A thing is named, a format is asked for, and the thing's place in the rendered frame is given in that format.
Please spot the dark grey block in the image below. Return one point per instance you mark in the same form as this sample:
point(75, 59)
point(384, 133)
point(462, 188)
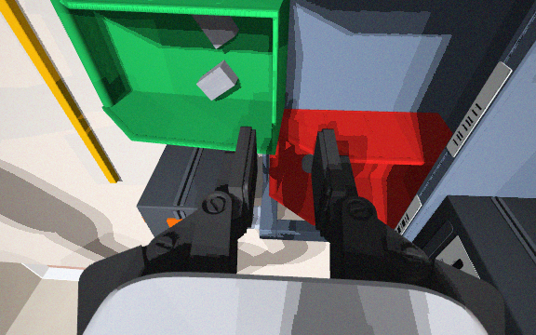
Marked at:
point(218, 29)

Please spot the dark grey case with orange latches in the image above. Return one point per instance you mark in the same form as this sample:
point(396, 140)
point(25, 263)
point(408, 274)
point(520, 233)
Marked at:
point(494, 239)

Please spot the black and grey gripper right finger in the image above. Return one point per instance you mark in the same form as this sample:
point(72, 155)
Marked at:
point(364, 248)

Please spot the grey rectangular block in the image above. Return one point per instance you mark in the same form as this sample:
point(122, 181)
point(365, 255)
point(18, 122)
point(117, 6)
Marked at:
point(218, 80)

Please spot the yellow bar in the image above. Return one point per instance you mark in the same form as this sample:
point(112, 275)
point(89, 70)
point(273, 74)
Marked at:
point(32, 46)

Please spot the grey disc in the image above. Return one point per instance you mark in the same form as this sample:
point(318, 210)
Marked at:
point(307, 162)

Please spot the dark blue metal shelf rack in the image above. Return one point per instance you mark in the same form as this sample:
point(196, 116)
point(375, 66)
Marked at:
point(451, 57)

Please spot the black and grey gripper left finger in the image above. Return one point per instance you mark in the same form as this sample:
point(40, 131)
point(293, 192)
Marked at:
point(204, 242)

